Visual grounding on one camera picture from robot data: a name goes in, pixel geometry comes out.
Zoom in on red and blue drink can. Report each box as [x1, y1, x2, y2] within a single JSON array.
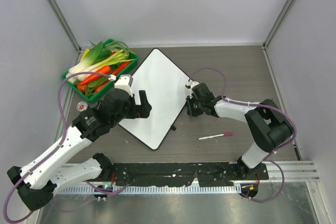
[[76, 101, 89, 112]]

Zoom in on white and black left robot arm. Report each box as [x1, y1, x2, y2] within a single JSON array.
[[7, 88, 152, 211]]

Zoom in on white marker with pink cap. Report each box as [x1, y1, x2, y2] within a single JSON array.
[[198, 132, 233, 140]]

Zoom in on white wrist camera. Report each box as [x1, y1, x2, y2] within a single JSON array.
[[185, 79, 199, 91], [108, 74, 133, 97]]

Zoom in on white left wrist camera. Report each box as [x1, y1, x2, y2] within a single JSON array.
[[108, 74, 133, 97]]

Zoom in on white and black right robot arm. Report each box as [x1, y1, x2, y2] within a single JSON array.
[[186, 81, 296, 179]]

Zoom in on green plastic tray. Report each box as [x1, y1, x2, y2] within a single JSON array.
[[61, 39, 139, 103]]

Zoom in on green spinach leaves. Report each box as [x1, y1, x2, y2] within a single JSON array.
[[84, 77, 109, 98]]

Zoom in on red chili pepper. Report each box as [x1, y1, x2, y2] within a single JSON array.
[[95, 61, 131, 92]]

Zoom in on yellow pepper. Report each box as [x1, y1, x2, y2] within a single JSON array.
[[80, 49, 90, 61]]

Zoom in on white slotted cable duct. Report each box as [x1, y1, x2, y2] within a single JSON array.
[[59, 183, 242, 195]]

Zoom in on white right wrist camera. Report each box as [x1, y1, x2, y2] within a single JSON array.
[[185, 79, 199, 91]]

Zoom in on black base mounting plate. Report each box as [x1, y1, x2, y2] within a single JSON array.
[[112, 162, 269, 187]]

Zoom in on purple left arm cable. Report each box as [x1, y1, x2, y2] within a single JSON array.
[[4, 71, 137, 223]]

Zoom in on orange carrot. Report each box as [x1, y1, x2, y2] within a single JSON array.
[[79, 66, 111, 85]]

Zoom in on white whiteboard with black frame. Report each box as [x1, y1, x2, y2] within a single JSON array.
[[119, 48, 189, 150]]

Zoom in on white and green leek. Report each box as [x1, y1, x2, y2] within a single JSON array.
[[66, 49, 133, 77]]

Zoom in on green bok choy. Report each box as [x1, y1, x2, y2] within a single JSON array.
[[80, 42, 112, 66]]

